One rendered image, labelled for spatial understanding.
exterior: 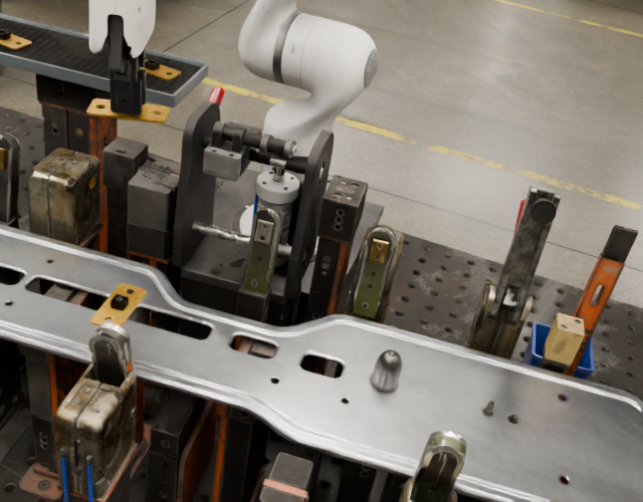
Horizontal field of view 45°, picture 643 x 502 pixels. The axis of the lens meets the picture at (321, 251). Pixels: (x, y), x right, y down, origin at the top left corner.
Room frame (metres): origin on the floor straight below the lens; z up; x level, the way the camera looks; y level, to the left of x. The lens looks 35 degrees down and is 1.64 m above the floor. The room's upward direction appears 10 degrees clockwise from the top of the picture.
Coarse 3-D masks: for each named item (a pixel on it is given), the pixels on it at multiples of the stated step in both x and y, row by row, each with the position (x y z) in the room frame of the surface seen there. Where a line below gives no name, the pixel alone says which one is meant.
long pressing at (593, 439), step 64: (0, 256) 0.78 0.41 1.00; (64, 256) 0.80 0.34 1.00; (0, 320) 0.66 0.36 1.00; (64, 320) 0.68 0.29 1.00; (128, 320) 0.70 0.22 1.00; (192, 320) 0.72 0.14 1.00; (320, 320) 0.76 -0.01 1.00; (192, 384) 0.62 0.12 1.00; (256, 384) 0.63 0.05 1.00; (320, 384) 0.65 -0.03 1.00; (448, 384) 0.69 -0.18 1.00; (512, 384) 0.71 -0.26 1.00; (576, 384) 0.73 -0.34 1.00; (320, 448) 0.56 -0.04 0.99; (384, 448) 0.57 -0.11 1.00; (512, 448) 0.60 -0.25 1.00; (576, 448) 0.62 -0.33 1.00; (640, 448) 0.64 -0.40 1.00
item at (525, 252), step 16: (528, 192) 0.83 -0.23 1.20; (544, 192) 0.82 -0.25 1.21; (528, 208) 0.80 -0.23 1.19; (544, 208) 0.78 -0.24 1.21; (528, 224) 0.81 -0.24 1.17; (544, 224) 0.80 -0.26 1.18; (528, 240) 0.81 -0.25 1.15; (544, 240) 0.80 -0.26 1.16; (512, 256) 0.80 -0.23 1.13; (528, 256) 0.80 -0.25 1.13; (512, 272) 0.80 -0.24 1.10; (528, 272) 0.79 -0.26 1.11; (528, 288) 0.79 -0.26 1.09; (496, 304) 0.78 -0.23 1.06
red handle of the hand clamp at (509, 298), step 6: (522, 204) 0.91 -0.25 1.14; (522, 210) 0.90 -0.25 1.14; (516, 228) 0.88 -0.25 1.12; (510, 288) 0.80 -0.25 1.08; (516, 288) 0.80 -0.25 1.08; (504, 294) 0.80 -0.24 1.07; (510, 294) 0.80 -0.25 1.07; (516, 294) 0.80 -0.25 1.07; (504, 300) 0.79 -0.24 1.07; (510, 300) 0.79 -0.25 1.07; (516, 300) 0.79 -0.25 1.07; (504, 306) 0.79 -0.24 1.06; (510, 306) 0.78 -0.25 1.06
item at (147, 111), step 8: (96, 104) 0.75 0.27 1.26; (104, 104) 0.75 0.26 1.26; (88, 112) 0.73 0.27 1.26; (96, 112) 0.73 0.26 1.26; (104, 112) 0.73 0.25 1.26; (144, 112) 0.75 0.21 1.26; (152, 112) 0.75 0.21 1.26; (160, 112) 0.75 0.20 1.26; (168, 112) 0.76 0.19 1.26; (128, 120) 0.73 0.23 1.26; (136, 120) 0.73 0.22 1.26; (144, 120) 0.73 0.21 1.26; (152, 120) 0.73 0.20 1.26; (160, 120) 0.73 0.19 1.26
